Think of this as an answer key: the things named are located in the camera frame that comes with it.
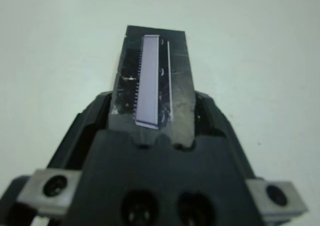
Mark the black box lid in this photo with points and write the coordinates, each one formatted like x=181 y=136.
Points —
x=175 y=86

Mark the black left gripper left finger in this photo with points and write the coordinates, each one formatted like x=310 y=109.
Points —
x=85 y=126

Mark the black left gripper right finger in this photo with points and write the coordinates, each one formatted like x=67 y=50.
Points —
x=212 y=118

